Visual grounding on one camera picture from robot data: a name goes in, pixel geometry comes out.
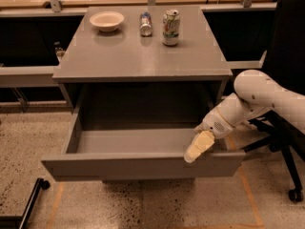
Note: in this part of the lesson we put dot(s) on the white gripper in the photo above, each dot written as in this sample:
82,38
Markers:
213,121

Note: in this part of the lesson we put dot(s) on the grey top drawer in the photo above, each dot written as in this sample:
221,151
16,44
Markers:
124,137

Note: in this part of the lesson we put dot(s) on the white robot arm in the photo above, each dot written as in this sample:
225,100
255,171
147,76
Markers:
255,93

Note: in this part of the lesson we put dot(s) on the grey drawer cabinet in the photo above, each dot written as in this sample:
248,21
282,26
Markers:
126,63

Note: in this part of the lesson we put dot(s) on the black office chair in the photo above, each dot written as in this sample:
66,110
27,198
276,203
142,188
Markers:
285,64

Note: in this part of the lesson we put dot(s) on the standing green white can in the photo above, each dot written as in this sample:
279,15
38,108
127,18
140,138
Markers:
171,23

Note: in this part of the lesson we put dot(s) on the small lying silver can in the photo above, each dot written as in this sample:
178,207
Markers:
146,26

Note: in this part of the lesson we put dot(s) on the white bowl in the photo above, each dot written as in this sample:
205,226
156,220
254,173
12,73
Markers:
107,21

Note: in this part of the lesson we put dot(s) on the small bottle behind cabinet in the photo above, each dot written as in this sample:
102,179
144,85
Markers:
59,51

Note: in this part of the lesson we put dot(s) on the black wheeled stand base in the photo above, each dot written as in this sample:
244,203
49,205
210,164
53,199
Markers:
20,222

